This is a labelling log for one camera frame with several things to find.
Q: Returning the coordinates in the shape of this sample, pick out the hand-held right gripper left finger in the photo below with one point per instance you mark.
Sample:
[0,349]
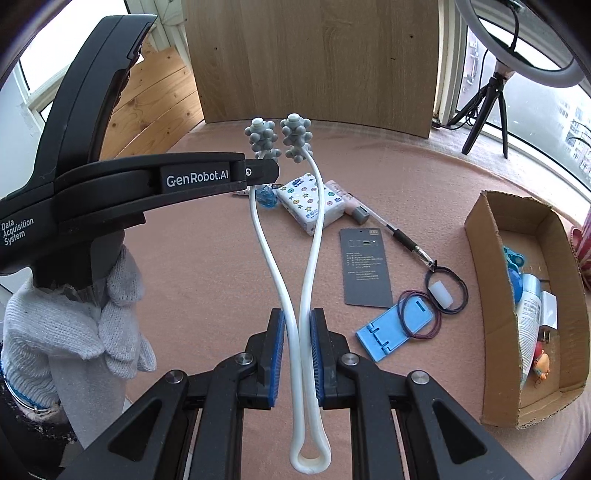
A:
[276,355]

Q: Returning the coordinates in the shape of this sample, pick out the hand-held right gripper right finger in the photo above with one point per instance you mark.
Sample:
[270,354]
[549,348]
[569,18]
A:
[318,355]

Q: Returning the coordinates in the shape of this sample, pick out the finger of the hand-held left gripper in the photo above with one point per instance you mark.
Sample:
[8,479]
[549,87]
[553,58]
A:
[263,171]

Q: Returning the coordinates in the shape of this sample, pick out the blue candy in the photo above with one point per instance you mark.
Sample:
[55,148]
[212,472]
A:
[267,196]

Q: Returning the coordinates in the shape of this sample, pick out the white printed tissue packet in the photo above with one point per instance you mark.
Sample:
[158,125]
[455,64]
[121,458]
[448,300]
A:
[295,198]

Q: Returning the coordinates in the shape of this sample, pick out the white neck massager grey balls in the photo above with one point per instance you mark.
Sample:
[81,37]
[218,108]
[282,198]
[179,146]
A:
[295,136]

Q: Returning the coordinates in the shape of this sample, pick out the blue phone stand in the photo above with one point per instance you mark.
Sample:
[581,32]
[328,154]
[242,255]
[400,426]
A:
[388,332]

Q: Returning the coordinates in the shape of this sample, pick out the small pink tube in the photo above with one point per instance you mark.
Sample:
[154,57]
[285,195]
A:
[344,198]

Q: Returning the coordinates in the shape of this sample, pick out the black card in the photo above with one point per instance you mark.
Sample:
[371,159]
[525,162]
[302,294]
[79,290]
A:
[367,267]

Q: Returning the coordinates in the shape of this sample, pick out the white translucent cap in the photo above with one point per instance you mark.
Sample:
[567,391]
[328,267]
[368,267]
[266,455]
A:
[438,294]

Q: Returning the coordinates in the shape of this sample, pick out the black pen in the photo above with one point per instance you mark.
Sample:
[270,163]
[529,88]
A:
[401,237]

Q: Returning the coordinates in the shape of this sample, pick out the cardboard box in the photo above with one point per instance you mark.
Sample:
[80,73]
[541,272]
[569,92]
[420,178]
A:
[501,392]

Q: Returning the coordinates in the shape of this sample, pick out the blue round case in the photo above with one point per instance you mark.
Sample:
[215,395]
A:
[515,286]

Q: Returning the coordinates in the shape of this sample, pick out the white tube blue cap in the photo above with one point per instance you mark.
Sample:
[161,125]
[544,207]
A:
[528,323]

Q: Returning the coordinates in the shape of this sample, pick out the blue plastic clip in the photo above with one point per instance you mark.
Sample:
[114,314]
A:
[512,258]

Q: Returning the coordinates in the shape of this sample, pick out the cartoon figurine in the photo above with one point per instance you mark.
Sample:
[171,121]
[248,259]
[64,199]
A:
[540,364]

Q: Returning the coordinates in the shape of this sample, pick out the white charger plug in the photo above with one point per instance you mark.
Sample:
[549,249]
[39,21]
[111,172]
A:
[548,309]

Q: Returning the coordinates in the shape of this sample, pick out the person's left forearm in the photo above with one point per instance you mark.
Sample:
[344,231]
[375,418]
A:
[27,438]

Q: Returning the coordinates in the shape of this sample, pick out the person's left hand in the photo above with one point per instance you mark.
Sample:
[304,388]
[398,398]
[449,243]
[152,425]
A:
[46,332]

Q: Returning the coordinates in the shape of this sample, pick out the patterned lip balm stick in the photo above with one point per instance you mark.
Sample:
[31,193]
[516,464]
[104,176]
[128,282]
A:
[240,194]

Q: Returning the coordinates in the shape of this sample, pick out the knotty pine wooden board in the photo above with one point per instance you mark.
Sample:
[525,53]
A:
[152,106]

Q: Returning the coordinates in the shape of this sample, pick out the large light wooden board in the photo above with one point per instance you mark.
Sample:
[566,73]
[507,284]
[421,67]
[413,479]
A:
[314,60]

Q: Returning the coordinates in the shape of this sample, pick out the white checked cloth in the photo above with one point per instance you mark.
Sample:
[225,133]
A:
[531,170]

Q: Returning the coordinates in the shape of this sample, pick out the potted spider plant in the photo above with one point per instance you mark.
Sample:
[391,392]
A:
[584,249]

